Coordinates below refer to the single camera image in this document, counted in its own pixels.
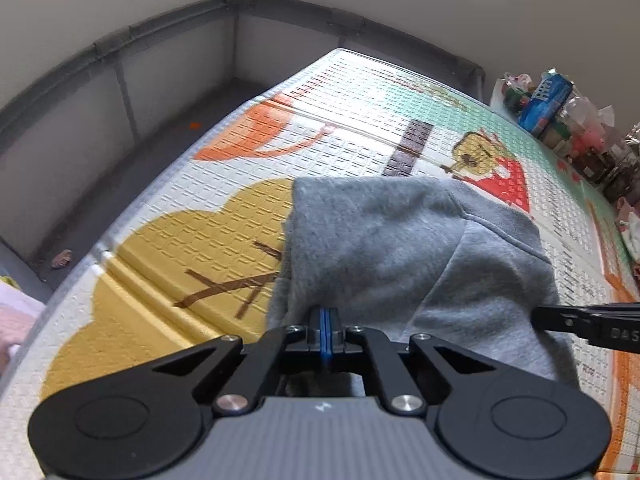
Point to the grey sweatshirt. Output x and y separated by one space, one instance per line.
390 260

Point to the green white packet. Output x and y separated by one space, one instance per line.
515 95

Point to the pink plastic bag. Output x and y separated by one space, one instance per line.
592 135

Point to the small green-lid jar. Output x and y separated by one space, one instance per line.
557 137

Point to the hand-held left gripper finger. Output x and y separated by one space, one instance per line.
322 342
328 342

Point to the dark glass jar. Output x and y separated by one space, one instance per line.
595 167

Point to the small brown scrap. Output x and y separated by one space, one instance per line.
62 258

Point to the grey playpen fence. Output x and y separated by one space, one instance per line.
75 110

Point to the printed foam play mat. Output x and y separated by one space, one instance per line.
200 235

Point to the white crumpled garment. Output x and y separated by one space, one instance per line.
632 235

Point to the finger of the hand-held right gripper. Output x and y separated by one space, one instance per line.
550 317

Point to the pink blanket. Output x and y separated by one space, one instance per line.
17 320

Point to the blue drink can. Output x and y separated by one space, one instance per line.
545 102

